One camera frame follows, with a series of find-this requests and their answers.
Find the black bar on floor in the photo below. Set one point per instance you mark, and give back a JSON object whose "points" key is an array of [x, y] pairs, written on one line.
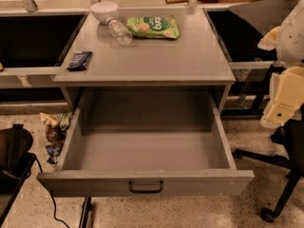
{"points": [[86, 216]]}

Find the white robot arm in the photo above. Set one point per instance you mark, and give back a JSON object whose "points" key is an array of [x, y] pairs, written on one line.
{"points": [[288, 38]]}

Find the grey cabinet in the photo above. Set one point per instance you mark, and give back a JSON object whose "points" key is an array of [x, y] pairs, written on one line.
{"points": [[194, 59]]}

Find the snack bags pile on floor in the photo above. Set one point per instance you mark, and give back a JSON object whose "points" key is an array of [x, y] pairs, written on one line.
{"points": [[56, 133]]}

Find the clear plastic water bottle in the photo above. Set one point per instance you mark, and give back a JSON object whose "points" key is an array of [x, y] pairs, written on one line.
{"points": [[119, 31]]}

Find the wooden stick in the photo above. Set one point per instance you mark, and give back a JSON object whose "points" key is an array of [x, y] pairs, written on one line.
{"points": [[175, 1]]}

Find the black drawer handle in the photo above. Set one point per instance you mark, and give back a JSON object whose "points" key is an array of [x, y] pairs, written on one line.
{"points": [[145, 187]]}

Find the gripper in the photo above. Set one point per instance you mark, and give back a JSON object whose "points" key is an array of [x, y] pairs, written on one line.
{"points": [[293, 40]]}

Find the white bowl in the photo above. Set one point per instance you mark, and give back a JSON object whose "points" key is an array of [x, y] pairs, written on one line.
{"points": [[104, 10]]}

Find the dark blue snack bar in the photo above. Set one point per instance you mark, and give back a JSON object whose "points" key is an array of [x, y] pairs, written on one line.
{"points": [[79, 60]]}

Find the green chip bag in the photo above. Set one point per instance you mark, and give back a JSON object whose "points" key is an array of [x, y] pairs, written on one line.
{"points": [[153, 27]]}

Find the black stand with cable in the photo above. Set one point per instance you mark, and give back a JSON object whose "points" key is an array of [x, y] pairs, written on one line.
{"points": [[15, 165]]}

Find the grey top drawer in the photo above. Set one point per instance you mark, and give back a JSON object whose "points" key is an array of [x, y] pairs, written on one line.
{"points": [[118, 136]]}

